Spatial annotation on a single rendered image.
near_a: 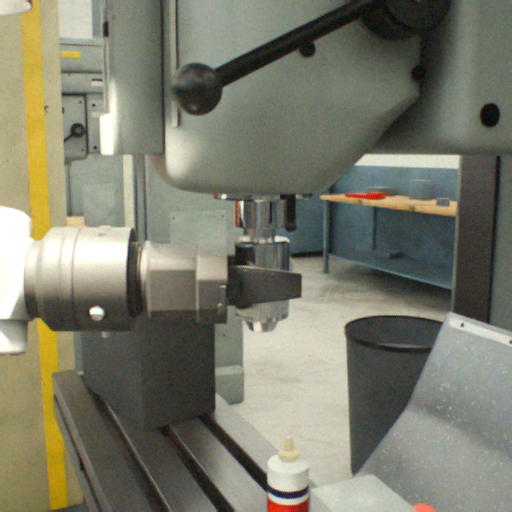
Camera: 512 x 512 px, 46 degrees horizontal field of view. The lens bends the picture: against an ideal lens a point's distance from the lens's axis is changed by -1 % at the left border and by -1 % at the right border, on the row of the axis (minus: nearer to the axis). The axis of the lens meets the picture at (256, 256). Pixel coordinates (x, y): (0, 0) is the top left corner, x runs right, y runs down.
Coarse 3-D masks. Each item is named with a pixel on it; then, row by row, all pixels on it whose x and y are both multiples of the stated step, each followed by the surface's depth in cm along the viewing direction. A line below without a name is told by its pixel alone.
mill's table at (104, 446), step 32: (64, 384) 100; (64, 416) 94; (96, 416) 88; (224, 416) 88; (96, 448) 78; (128, 448) 83; (160, 448) 79; (192, 448) 79; (224, 448) 79; (256, 448) 79; (96, 480) 71; (128, 480) 71; (160, 480) 71; (192, 480) 71; (224, 480) 71; (256, 480) 75
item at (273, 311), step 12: (288, 252) 52; (240, 264) 51; (252, 264) 50; (264, 264) 50; (276, 264) 51; (288, 264) 52; (288, 300) 53; (240, 312) 52; (252, 312) 51; (264, 312) 51; (276, 312) 51
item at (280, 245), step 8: (240, 240) 51; (248, 240) 51; (272, 240) 51; (280, 240) 51; (288, 240) 52; (240, 248) 51; (248, 248) 50; (256, 248) 50; (264, 248) 50; (272, 248) 50; (280, 248) 51; (288, 248) 52
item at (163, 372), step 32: (160, 320) 82; (192, 320) 85; (96, 352) 94; (128, 352) 84; (160, 352) 83; (192, 352) 86; (96, 384) 95; (128, 384) 85; (160, 384) 84; (192, 384) 87; (128, 416) 86; (160, 416) 84; (192, 416) 87
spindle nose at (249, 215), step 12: (240, 204) 50; (252, 204) 49; (264, 204) 49; (276, 204) 50; (240, 216) 50; (252, 216) 50; (264, 216) 50; (276, 216) 50; (252, 228) 50; (264, 228) 50; (276, 228) 50
